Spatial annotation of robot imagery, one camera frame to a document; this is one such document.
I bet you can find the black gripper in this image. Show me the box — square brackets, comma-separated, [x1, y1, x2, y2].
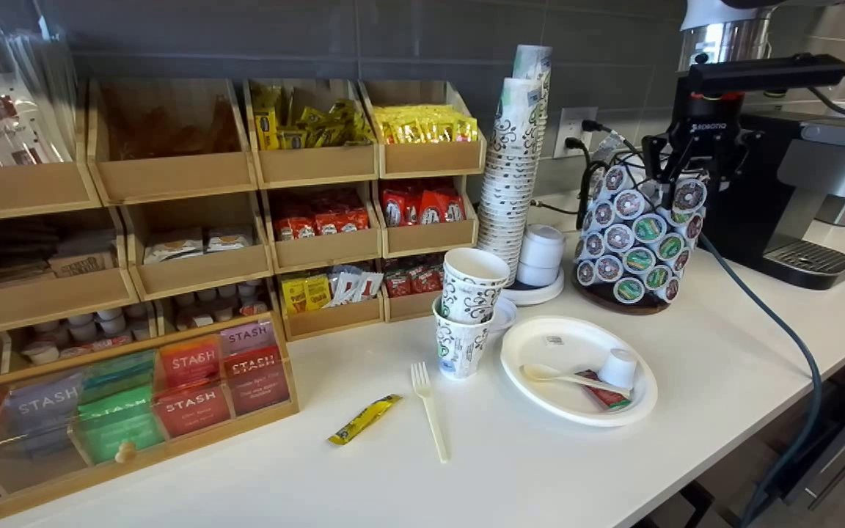
[643, 54, 845, 183]

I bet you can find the white coffee pod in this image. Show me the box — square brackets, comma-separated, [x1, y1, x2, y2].
[597, 349, 637, 391]

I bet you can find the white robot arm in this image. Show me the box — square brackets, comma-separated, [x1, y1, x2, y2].
[643, 0, 845, 183]

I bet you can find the black coffee machine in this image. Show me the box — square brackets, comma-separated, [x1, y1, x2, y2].
[705, 112, 845, 290]

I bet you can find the coffee pod carousel stand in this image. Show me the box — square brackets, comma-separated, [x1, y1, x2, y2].
[573, 155, 710, 312]

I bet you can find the small white plate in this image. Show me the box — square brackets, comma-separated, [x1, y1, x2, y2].
[502, 272, 562, 309]

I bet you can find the white foam plate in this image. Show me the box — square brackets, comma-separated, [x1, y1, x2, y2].
[498, 316, 661, 428]

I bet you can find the tall stack of paper cups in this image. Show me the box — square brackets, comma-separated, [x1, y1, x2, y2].
[479, 45, 551, 278]

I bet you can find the upper patterned paper cup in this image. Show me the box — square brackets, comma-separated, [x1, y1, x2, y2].
[439, 247, 511, 322]

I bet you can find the red ketchup packet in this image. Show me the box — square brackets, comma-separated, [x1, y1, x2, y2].
[577, 371, 631, 412]

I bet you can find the white plastic spoon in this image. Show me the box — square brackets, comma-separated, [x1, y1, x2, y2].
[518, 365, 631, 398]

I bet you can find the white plastic fork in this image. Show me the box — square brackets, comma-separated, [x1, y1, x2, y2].
[408, 362, 448, 467]

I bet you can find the yellow sweetener stick packet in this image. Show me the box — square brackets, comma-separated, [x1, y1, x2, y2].
[328, 393, 402, 447]

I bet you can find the wooden condiment organizer shelf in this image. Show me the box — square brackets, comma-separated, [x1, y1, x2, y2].
[0, 76, 490, 384]

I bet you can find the bag of plastic cutlery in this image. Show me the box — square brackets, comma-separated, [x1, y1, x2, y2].
[0, 23, 78, 168]

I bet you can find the wooden tea box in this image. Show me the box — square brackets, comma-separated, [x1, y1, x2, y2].
[0, 315, 300, 516]

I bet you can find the wall power outlet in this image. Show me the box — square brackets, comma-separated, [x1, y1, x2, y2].
[553, 107, 597, 159]

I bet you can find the blue cable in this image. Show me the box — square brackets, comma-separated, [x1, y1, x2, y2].
[697, 233, 826, 523]

